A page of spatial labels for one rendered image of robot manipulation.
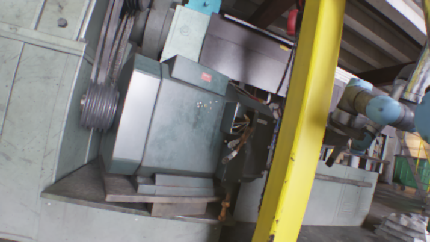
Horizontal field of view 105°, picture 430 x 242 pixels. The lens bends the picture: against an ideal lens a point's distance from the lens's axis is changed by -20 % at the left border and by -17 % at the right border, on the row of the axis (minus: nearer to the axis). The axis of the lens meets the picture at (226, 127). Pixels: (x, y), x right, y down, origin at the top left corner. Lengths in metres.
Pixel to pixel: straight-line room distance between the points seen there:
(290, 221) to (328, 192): 1.45
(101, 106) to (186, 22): 1.00
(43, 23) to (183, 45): 0.84
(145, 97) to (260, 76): 1.07
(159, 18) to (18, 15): 0.74
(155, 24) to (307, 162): 1.23
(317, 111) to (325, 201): 1.53
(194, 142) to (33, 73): 0.70
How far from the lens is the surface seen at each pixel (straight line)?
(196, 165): 0.82
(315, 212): 2.03
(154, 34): 1.46
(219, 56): 1.52
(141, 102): 0.71
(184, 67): 0.77
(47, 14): 1.14
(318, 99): 0.61
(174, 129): 0.75
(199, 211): 0.86
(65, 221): 0.95
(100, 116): 0.83
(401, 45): 2.74
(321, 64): 0.64
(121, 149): 0.71
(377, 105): 0.61
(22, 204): 1.11
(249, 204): 1.62
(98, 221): 0.91
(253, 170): 1.02
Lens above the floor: 0.64
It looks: 1 degrees up
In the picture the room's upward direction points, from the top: 14 degrees clockwise
